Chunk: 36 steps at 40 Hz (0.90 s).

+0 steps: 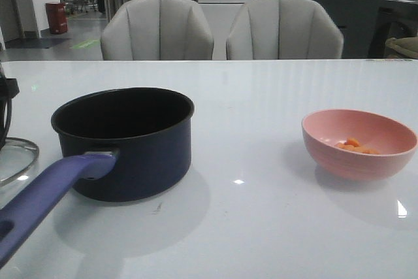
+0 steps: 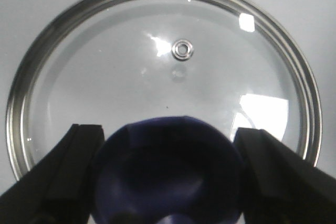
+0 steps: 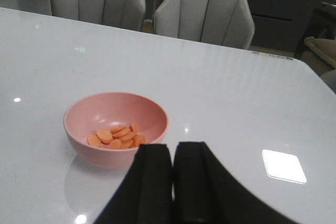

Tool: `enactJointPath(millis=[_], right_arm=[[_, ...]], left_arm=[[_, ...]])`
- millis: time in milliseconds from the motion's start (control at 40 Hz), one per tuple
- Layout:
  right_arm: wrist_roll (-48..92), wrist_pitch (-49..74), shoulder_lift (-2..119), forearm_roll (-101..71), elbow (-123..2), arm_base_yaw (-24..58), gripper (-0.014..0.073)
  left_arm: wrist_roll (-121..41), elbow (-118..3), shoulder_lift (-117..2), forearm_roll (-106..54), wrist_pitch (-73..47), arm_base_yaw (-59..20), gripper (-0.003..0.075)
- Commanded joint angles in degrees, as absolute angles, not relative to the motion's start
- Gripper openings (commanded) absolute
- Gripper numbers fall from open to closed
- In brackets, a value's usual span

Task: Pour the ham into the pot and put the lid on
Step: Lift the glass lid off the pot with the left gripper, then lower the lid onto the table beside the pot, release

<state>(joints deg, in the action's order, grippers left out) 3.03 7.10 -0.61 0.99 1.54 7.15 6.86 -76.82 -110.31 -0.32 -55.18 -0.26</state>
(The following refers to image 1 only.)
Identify dark blue saucepan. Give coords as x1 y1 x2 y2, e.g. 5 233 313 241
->
1 87 195 265

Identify right grey upholstered chair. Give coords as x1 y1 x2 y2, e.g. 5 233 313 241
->
226 0 344 60

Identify olive cushion seat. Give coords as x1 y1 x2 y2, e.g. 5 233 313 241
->
385 37 418 59

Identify pink plastic bowl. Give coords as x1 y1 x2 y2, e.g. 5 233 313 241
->
302 109 417 181

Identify orange ham slice pile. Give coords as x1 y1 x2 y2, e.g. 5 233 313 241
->
335 137 379 155

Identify glass lid with blue knob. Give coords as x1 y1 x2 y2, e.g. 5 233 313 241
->
1 137 39 187

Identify red trash bin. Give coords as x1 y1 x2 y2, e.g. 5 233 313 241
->
45 2 68 35

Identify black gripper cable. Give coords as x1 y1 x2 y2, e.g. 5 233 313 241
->
0 94 13 149

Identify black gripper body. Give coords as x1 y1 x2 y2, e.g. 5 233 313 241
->
0 65 19 100

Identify grey upholstered chair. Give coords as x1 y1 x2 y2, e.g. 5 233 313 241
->
101 0 214 61
226 0 344 60

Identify left grey upholstered chair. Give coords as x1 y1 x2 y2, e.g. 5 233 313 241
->
101 0 214 61

